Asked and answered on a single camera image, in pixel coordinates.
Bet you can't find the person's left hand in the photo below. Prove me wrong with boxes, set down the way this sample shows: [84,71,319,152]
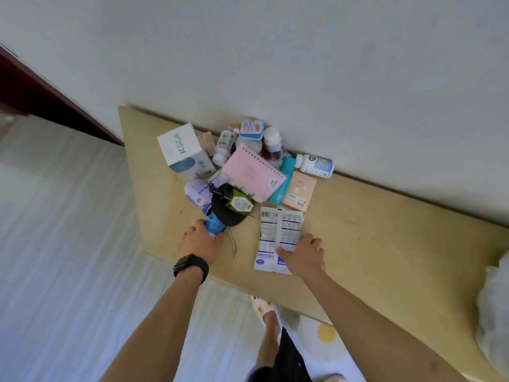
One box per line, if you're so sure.
[178,219,224,267]

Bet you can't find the person's right hand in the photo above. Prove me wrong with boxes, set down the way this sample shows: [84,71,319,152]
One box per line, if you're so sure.
[275,233,326,281]

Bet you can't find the blue tube with white cap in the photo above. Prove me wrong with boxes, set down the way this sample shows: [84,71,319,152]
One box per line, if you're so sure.
[203,212,227,237]

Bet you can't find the white blue printed packet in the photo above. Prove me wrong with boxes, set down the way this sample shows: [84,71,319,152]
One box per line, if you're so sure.
[253,206,305,275]

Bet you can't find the black pouch with green label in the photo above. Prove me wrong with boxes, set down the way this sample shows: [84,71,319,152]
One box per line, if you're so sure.
[208,183,255,227]

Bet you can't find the lilac white can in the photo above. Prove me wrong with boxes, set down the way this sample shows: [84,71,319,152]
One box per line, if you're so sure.
[183,178,214,210]

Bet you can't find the peach sachet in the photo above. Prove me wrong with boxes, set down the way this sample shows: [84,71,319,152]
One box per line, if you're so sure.
[282,170,318,213]

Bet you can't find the lilac wipes pack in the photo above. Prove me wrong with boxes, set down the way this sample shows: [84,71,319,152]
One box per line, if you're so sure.
[208,170,231,188]

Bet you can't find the light wooden cabinet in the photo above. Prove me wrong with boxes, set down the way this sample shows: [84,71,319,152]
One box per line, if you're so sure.
[118,105,509,382]

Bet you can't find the teal bottle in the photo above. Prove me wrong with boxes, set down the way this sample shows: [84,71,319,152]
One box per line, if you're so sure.
[268,154,297,206]

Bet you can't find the pink soft pack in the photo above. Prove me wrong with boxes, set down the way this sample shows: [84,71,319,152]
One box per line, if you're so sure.
[221,143,287,203]

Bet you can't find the white blue bottle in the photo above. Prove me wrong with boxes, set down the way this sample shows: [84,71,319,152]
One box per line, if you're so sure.
[295,153,335,179]

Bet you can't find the white box with teal circle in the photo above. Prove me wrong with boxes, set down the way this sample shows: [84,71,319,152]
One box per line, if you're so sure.
[157,123,217,181]

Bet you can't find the red bottle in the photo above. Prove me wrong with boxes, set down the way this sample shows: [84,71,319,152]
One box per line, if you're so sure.
[235,135,263,155]

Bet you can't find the white bottle with pink cap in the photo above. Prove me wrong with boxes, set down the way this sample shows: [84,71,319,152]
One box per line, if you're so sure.
[263,127,285,160]

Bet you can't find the blue white blister pack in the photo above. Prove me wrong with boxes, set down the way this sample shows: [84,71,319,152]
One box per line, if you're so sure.
[240,118,266,141]

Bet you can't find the white plastic bag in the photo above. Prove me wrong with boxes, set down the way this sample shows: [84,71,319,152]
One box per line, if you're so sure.
[476,250,509,378]

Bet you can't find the person's right forearm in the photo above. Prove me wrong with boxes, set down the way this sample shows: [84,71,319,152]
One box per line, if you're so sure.
[302,270,470,382]

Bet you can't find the person's left forearm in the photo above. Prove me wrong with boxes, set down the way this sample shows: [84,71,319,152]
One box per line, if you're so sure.
[99,266,206,382]

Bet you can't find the person's left leg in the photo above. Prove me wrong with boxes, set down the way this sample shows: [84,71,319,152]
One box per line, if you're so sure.
[256,310,283,369]

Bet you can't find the black smartwatch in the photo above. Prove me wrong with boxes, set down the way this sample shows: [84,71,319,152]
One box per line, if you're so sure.
[173,253,210,285]

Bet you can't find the cream spotted left slipper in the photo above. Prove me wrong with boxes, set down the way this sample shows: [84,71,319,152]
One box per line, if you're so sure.
[249,294,283,329]

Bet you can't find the black shorts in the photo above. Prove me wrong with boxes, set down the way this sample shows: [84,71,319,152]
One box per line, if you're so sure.
[246,328,315,382]

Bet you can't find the dark wooden baseboard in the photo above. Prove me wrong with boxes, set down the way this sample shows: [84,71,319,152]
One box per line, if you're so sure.
[81,111,125,147]

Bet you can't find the dark brown door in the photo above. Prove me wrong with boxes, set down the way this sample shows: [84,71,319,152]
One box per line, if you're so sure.
[0,43,86,130]

